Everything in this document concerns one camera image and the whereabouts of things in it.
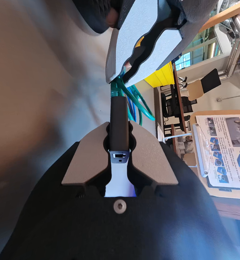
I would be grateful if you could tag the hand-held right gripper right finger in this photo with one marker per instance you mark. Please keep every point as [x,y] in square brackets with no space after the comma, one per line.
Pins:
[150,158]

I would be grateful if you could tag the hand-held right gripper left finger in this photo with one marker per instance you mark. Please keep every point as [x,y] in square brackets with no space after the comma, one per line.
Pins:
[87,158]

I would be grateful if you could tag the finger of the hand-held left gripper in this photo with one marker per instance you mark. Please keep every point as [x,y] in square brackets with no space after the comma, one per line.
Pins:
[164,46]
[130,34]

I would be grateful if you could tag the yellow plastic bin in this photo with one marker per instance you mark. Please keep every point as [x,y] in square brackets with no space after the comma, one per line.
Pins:
[162,77]

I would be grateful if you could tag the black network switch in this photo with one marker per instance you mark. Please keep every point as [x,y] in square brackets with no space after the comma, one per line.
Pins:
[119,124]

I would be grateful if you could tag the person's left hand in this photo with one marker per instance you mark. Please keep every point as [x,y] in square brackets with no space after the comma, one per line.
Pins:
[112,18]

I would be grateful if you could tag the wooden ceiling beam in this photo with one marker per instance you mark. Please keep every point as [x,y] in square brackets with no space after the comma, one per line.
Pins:
[223,14]

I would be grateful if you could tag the white clip bar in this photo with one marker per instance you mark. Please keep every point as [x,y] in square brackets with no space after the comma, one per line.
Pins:
[200,150]

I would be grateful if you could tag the wooden chair with black jacket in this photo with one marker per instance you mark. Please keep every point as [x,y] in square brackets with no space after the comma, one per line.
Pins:
[205,85]

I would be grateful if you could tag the long wooden desk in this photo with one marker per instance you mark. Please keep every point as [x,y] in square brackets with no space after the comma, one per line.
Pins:
[179,101]

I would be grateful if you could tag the black office chair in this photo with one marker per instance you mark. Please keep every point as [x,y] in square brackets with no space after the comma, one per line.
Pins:
[168,103]

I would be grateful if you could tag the printed instruction sheet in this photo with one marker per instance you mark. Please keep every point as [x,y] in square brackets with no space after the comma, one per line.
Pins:
[223,152]

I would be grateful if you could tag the round wooden table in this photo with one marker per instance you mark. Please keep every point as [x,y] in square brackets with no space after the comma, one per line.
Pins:
[217,112]

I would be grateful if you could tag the silver metal duct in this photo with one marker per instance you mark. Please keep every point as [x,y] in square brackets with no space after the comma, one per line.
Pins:
[235,46]

